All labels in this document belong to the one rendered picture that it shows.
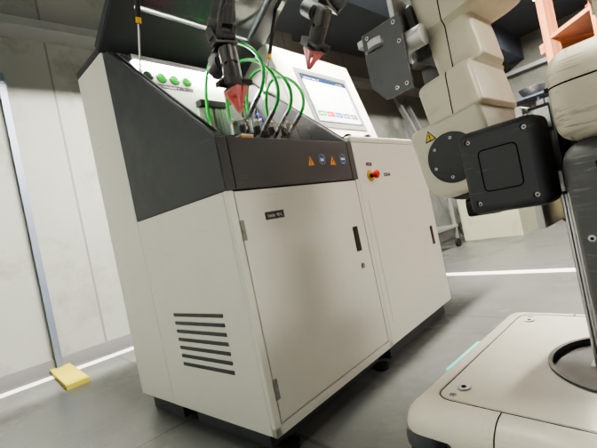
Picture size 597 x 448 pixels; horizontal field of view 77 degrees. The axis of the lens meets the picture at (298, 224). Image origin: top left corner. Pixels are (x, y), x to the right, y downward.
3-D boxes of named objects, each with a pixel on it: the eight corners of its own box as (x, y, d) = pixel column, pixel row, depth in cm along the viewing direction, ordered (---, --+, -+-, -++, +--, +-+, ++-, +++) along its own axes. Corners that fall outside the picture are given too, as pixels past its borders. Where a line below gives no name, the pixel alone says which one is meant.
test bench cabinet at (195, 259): (282, 464, 105) (225, 190, 105) (178, 422, 144) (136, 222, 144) (396, 362, 158) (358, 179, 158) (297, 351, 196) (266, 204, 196)
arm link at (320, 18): (323, 6, 123) (336, 9, 126) (311, 0, 127) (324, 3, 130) (317, 29, 127) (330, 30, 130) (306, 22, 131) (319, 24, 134)
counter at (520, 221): (569, 211, 579) (560, 164, 579) (521, 236, 429) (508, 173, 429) (521, 217, 630) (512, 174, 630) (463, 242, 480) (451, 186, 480)
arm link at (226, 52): (221, 39, 112) (238, 42, 115) (212, 52, 117) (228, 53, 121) (226, 61, 112) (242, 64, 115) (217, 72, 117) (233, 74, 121)
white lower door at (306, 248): (282, 424, 107) (234, 190, 107) (277, 422, 109) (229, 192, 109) (389, 340, 155) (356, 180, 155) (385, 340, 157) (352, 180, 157)
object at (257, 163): (236, 189, 109) (226, 135, 109) (227, 192, 112) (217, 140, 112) (353, 179, 155) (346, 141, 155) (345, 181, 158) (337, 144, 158)
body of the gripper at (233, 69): (215, 89, 114) (210, 66, 114) (241, 93, 122) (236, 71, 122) (227, 80, 110) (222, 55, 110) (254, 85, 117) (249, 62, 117)
